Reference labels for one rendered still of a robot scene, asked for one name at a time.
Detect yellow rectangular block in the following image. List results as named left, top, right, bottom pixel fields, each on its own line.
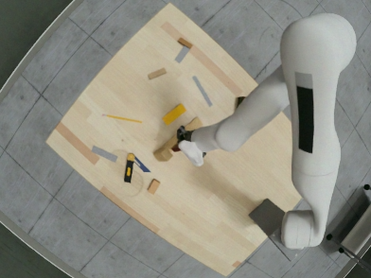
left=162, top=103, right=186, bottom=125

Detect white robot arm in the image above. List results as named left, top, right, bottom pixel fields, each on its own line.
left=178, top=13, right=356, bottom=250

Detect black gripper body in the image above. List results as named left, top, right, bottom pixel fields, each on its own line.
left=184, top=130, right=194, bottom=142

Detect grey flat bar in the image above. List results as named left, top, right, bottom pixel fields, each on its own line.
left=91, top=146, right=118, bottom=163
left=192, top=75, right=213, bottom=107

